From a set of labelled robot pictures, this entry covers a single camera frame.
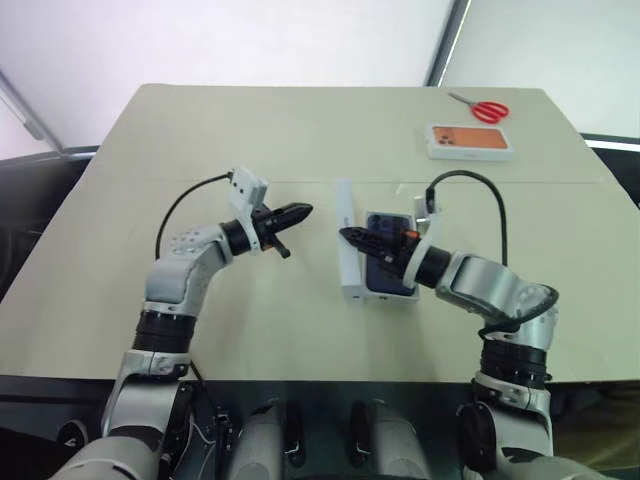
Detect white phone box base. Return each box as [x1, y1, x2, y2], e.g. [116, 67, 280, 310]
[361, 209, 422, 305]

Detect closed box with orange print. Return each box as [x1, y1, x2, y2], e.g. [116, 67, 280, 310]
[426, 123, 517, 163]

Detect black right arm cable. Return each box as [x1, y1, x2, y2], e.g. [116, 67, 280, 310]
[424, 170, 511, 267]

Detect dark blue smartphone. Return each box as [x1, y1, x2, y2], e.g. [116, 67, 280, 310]
[365, 211, 418, 296]

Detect grey slanted frame bar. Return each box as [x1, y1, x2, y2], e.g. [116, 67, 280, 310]
[0, 68, 65, 152]

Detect dark furniture piece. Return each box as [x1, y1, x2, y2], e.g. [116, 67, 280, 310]
[578, 131, 640, 206]
[0, 144, 101, 236]

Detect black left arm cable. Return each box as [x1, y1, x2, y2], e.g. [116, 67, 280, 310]
[155, 172, 236, 261]

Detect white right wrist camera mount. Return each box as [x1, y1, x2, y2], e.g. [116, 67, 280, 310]
[403, 187, 444, 284]

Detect black shoe with white mark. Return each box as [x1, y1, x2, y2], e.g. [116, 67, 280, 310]
[56, 419, 90, 447]

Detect silver right robot leg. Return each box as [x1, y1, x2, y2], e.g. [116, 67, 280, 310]
[370, 398, 432, 480]

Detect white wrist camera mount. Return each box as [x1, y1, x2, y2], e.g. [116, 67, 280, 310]
[403, 187, 444, 284]
[227, 165, 270, 254]

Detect silver left robot leg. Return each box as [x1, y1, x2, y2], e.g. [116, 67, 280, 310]
[238, 398, 287, 480]

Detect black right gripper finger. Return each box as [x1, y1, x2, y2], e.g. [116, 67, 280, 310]
[349, 241, 390, 262]
[338, 225, 392, 247]

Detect dark window frame post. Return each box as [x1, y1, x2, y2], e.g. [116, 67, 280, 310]
[424, 0, 474, 88]

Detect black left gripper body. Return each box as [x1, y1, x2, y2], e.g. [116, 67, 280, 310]
[249, 207, 293, 260]

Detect white phone box lid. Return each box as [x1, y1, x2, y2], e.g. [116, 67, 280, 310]
[335, 177, 366, 303]

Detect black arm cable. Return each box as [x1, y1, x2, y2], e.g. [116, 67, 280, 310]
[424, 170, 511, 267]
[155, 172, 236, 261]

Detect red handled scissors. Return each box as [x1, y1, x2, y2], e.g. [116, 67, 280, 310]
[446, 91, 512, 125]

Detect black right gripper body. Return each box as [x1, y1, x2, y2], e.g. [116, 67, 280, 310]
[382, 226, 420, 277]

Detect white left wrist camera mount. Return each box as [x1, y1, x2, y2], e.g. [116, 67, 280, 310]
[227, 165, 270, 254]

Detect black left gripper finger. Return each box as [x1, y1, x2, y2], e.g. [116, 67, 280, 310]
[276, 201, 315, 219]
[278, 212, 312, 232]

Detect silver robot leg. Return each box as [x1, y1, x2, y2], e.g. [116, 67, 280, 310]
[238, 398, 287, 480]
[370, 398, 432, 480]

